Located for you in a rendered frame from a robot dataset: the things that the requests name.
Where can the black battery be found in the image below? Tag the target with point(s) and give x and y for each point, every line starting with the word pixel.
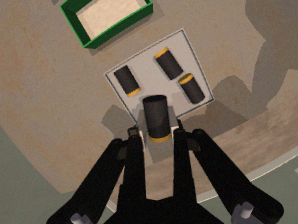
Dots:
pixel 191 88
pixel 168 63
pixel 127 81
pixel 157 118

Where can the grey square tray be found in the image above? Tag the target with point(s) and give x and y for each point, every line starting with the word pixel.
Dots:
pixel 153 81

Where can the green open-top box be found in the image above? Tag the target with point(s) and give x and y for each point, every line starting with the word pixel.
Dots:
pixel 95 18

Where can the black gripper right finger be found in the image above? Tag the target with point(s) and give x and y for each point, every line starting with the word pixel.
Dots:
pixel 248 203

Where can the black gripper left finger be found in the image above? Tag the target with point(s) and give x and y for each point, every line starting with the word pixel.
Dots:
pixel 94 192

